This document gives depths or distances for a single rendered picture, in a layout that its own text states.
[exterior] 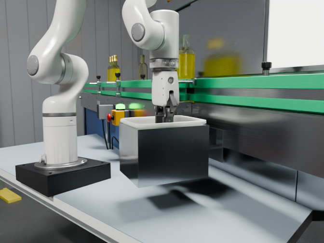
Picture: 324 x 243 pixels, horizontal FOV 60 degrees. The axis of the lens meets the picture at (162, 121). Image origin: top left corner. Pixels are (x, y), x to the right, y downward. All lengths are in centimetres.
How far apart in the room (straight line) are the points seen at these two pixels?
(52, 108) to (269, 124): 73
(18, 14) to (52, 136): 258
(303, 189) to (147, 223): 48
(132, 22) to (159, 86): 18
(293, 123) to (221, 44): 59
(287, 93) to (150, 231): 47
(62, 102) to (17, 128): 241
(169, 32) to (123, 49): 349
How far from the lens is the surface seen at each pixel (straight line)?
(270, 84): 75
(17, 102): 344
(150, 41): 74
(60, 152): 108
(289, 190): 100
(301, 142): 67
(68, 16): 107
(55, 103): 107
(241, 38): 109
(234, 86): 85
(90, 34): 395
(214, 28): 123
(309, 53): 89
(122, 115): 133
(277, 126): 71
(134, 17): 76
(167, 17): 81
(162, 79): 79
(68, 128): 108
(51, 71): 105
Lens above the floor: 111
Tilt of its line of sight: 7 degrees down
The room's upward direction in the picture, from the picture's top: straight up
